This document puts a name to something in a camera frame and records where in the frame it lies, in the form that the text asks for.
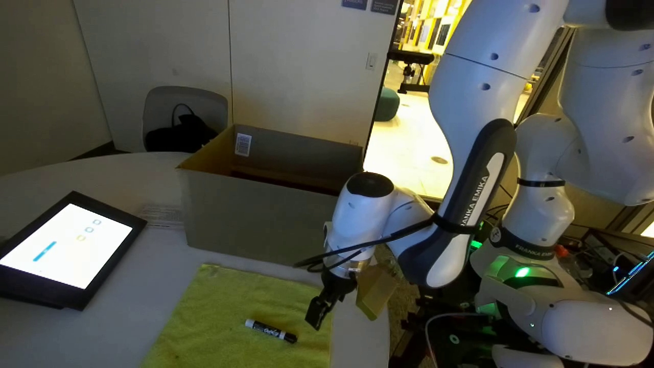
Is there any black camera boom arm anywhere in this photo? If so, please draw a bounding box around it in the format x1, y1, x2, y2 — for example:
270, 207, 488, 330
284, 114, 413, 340
387, 48, 437, 97

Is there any black tablet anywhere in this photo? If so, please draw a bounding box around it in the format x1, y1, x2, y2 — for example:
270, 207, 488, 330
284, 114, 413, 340
0, 188, 151, 314

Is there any grey round-back chair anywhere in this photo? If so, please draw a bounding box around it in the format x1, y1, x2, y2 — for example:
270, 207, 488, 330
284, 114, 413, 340
140, 83, 231, 154

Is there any dark monitor with blue edge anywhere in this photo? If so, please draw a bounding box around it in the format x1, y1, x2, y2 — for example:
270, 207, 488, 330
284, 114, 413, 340
603, 248, 654, 302

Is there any open cardboard box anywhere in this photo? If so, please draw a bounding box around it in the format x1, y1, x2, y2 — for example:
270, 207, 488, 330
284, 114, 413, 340
174, 122, 365, 275

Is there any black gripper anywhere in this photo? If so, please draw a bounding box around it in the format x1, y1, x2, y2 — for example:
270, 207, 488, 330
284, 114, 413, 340
303, 268, 360, 334

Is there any black robot stand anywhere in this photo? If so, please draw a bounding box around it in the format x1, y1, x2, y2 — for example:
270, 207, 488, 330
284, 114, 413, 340
396, 298, 437, 368

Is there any yellow microfiber towel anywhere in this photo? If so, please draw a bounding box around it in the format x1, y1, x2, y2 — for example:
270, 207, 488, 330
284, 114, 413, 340
140, 262, 335, 368

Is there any black bag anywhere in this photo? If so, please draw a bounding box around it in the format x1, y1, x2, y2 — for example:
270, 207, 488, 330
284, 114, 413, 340
143, 100, 220, 154

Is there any black marker pen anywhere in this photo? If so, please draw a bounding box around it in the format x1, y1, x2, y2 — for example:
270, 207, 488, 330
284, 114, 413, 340
243, 317, 301, 345

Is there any green round ottoman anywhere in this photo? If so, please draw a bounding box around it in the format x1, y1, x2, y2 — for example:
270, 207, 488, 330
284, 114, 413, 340
375, 87, 405, 125

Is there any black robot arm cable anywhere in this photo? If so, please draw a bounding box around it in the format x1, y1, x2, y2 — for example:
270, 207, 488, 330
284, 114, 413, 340
291, 215, 437, 273

